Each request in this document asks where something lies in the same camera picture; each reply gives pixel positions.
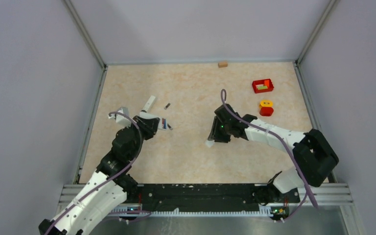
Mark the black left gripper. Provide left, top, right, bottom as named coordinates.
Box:
left=126, top=115, right=160, bottom=161

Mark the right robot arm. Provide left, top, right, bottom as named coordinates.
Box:
left=207, top=104, right=339, bottom=202

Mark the yellow block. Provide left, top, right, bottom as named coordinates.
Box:
left=259, top=100, right=273, bottom=108

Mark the red bin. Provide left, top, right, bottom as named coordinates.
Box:
left=252, top=78, right=274, bottom=94

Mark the long white remote control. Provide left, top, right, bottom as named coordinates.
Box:
left=141, top=95, right=156, bottom=113

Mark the small wooden block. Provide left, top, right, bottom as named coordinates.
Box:
left=217, top=61, right=228, bottom=68

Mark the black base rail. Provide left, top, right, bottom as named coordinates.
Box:
left=124, top=183, right=300, bottom=212

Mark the red block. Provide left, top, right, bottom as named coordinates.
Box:
left=259, top=107, right=274, bottom=117

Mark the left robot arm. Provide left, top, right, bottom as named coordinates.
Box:
left=38, top=111, right=166, bottom=235

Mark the white battery cover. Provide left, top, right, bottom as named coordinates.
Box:
left=205, top=140, right=215, bottom=148

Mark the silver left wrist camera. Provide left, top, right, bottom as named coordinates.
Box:
left=108, top=106, right=132, bottom=127

